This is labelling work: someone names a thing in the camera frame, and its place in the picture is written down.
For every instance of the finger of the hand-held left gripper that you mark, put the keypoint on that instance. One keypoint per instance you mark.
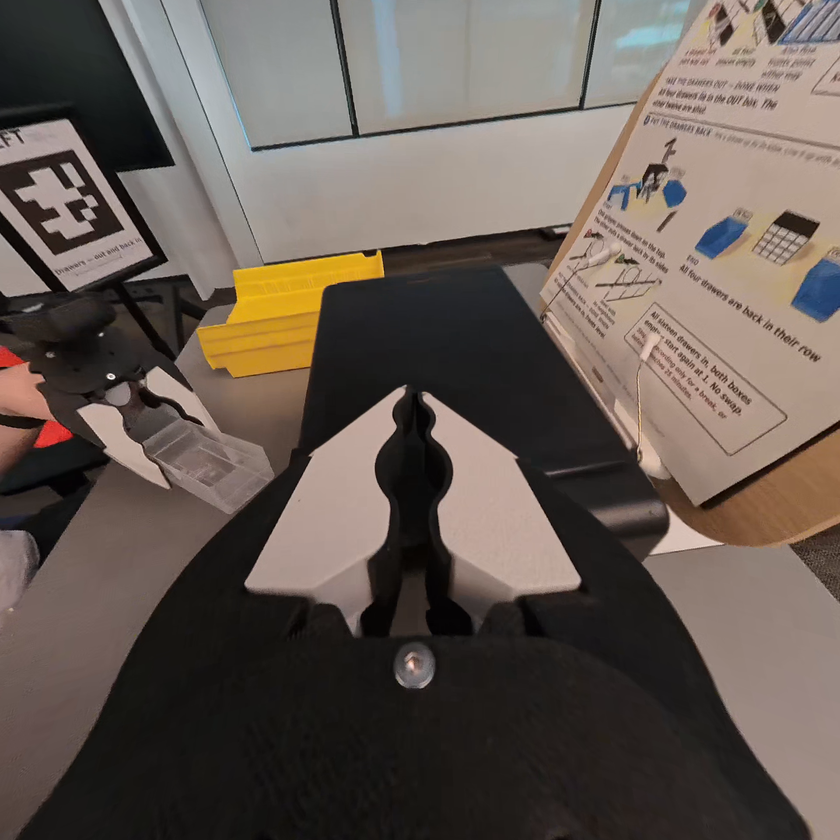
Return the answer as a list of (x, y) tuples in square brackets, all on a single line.
[(184, 397), (124, 446)]

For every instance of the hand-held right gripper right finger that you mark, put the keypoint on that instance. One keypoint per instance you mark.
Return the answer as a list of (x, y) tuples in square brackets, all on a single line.
[(505, 518)]

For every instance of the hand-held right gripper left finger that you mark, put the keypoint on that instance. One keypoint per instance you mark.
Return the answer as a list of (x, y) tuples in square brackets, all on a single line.
[(328, 518)]

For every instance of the clear plastic drawer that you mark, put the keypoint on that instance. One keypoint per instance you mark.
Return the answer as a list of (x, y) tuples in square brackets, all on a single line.
[(216, 466)]

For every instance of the yellow storage bin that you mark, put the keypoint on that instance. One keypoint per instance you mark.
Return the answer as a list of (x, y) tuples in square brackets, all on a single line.
[(262, 341)]

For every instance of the black drawer cabinet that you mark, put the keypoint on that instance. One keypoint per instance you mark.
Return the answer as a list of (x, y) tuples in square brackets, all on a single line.
[(446, 328)]

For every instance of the person's left forearm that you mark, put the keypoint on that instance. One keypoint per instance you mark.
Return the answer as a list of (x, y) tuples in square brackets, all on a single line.
[(13, 453)]

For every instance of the person's left hand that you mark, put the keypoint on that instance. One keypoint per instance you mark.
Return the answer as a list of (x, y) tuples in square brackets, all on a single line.
[(23, 394)]

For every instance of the black sign stand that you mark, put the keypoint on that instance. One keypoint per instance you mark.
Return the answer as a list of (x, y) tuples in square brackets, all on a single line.
[(144, 315)]

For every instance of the black framed marker sign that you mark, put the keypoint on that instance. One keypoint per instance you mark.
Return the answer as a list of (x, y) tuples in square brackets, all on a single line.
[(65, 197)]

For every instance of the person's grey clothing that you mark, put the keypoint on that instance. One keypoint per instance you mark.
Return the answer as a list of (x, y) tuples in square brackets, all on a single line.
[(13, 571)]

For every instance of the instruction poster on board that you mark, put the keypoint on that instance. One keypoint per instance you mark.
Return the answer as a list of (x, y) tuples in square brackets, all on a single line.
[(754, 518)]

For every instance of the small black floor device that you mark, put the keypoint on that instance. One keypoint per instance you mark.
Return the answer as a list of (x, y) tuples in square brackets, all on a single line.
[(554, 231)]

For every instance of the printed instruction poster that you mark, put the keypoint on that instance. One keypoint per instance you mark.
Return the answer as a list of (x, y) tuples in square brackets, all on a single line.
[(722, 262)]

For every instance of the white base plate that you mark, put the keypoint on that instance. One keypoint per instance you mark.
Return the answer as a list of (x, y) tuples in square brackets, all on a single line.
[(689, 538)]

